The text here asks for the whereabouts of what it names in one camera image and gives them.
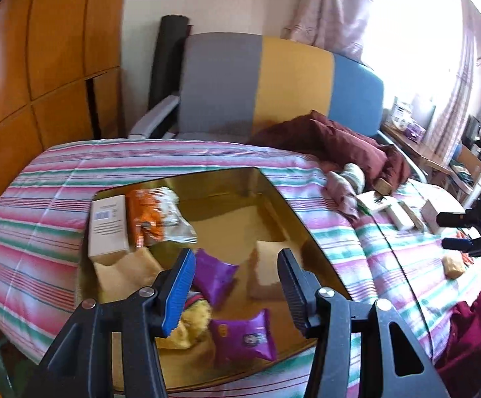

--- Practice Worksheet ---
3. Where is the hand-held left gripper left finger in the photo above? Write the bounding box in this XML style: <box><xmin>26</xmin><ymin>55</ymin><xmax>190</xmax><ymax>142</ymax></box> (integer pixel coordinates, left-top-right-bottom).
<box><xmin>21</xmin><ymin>249</ymin><xmax>197</xmax><ymax>398</ymax></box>

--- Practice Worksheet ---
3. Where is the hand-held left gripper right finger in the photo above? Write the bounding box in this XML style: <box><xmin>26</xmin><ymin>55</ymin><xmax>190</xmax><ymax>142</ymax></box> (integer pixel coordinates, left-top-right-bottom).
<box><xmin>277</xmin><ymin>249</ymin><xmax>450</xmax><ymax>398</ymax></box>

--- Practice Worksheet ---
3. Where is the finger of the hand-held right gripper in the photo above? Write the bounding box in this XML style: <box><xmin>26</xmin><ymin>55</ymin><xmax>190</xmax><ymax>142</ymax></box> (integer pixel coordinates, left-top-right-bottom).
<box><xmin>441</xmin><ymin>236</ymin><xmax>481</xmax><ymax>256</ymax></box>
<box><xmin>436</xmin><ymin>205</ymin><xmax>481</xmax><ymax>229</ymax></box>

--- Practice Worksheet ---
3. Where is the small tan packet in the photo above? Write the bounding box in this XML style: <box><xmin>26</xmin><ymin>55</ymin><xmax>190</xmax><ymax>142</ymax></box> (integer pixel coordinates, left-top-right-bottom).
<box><xmin>443</xmin><ymin>255</ymin><xmax>467</xmax><ymax>279</ymax></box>

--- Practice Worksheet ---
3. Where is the yellow sponge cake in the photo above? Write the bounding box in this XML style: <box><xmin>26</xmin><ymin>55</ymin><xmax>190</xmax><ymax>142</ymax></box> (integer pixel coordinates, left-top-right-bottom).
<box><xmin>157</xmin><ymin>298</ymin><xmax>212</xmax><ymax>349</ymax></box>

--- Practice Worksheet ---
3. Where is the purple snack packet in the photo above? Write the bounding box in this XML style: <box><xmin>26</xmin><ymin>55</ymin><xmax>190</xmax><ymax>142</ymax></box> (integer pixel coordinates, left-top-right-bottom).
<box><xmin>209</xmin><ymin>309</ymin><xmax>277</xmax><ymax>363</ymax></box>
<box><xmin>193</xmin><ymin>249</ymin><xmax>240</xmax><ymax>307</ymax></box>

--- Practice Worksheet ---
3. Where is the long white box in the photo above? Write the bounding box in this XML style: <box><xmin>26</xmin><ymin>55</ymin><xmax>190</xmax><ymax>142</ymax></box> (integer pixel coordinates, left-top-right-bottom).
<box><xmin>385</xmin><ymin>200</ymin><xmax>425</xmax><ymax>231</ymax></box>

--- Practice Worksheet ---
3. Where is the beige cream packet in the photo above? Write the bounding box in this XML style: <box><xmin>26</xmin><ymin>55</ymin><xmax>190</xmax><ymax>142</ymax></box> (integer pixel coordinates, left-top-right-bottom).
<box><xmin>93</xmin><ymin>249</ymin><xmax>162</xmax><ymax>299</ymax></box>

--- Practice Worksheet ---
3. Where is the gold tin box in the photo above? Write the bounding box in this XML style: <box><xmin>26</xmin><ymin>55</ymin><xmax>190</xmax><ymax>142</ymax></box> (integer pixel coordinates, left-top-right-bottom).
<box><xmin>75</xmin><ymin>167</ymin><xmax>351</xmax><ymax>392</ymax></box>

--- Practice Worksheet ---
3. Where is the orange snack bag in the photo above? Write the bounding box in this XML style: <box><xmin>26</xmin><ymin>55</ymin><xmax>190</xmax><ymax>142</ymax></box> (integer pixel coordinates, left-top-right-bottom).
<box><xmin>126</xmin><ymin>186</ymin><xmax>197</xmax><ymax>249</ymax></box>

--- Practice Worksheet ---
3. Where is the white barcode box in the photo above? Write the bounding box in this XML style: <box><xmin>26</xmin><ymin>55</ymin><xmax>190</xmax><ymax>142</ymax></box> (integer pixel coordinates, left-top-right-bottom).
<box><xmin>88</xmin><ymin>195</ymin><xmax>131</xmax><ymax>258</ymax></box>

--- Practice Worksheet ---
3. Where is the wooden side table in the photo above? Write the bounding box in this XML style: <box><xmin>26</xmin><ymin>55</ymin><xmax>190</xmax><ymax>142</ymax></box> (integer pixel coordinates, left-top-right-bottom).
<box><xmin>379</xmin><ymin>122</ymin><xmax>481</xmax><ymax>208</ymax></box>

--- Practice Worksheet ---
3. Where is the person's maroon clothing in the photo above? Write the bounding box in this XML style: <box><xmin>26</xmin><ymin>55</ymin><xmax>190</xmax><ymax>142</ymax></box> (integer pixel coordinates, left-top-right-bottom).
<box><xmin>435</xmin><ymin>255</ymin><xmax>481</xmax><ymax>398</ymax></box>

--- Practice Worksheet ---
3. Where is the pink sock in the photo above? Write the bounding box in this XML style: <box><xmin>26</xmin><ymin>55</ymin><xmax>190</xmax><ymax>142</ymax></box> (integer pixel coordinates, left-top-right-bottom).
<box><xmin>327</xmin><ymin>171</ymin><xmax>359</xmax><ymax>218</ymax></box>

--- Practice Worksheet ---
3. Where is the white green sock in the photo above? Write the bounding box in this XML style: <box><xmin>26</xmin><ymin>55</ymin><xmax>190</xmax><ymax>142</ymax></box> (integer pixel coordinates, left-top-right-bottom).
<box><xmin>342</xmin><ymin>163</ymin><xmax>365</xmax><ymax>191</ymax></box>

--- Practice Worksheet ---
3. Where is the white carton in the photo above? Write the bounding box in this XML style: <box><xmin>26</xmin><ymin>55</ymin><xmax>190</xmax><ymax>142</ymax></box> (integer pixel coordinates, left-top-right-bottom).
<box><xmin>390</xmin><ymin>97</ymin><xmax>415</xmax><ymax>127</ymax></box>

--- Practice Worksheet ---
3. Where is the checked curtain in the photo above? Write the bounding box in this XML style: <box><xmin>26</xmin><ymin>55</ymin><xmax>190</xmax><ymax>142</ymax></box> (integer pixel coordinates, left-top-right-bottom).
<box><xmin>431</xmin><ymin>0</ymin><xmax>481</xmax><ymax>166</ymax></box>

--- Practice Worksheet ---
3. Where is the maroon cloth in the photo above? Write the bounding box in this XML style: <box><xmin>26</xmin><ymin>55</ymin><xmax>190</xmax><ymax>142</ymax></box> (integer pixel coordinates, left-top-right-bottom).
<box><xmin>251</xmin><ymin>110</ymin><xmax>411</xmax><ymax>187</ymax></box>

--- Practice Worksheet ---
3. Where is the striped blanket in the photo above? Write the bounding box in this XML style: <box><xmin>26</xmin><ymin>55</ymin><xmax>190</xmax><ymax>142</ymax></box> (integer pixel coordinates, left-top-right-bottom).
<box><xmin>0</xmin><ymin>139</ymin><xmax>481</xmax><ymax>398</ymax></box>

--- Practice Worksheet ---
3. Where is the bright window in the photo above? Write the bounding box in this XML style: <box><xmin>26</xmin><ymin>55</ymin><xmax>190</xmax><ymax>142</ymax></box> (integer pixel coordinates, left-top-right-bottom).
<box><xmin>360</xmin><ymin>0</ymin><xmax>465</xmax><ymax>142</ymax></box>

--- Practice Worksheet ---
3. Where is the grey yellow blue armchair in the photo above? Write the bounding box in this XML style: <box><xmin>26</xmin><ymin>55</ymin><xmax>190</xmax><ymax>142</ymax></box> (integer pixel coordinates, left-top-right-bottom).
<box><xmin>128</xmin><ymin>32</ymin><xmax>385</xmax><ymax>162</ymax></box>

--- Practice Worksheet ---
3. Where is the black rolled mat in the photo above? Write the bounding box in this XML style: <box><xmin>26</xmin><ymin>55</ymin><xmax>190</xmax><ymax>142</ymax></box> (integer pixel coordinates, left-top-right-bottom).
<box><xmin>148</xmin><ymin>15</ymin><xmax>191</xmax><ymax>110</ymax></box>

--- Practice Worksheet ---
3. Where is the pale patterned curtain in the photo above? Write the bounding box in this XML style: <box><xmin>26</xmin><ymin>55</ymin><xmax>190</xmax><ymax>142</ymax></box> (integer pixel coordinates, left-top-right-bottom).
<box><xmin>281</xmin><ymin>0</ymin><xmax>386</xmax><ymax>56</ymax></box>

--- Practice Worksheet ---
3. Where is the wooden wardrobe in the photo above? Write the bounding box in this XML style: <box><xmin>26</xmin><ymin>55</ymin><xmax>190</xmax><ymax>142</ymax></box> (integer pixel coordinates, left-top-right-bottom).
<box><xmin>0</xmin><ymin>0</ymin><xmax>131</xmax><ymax>225</ymax></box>

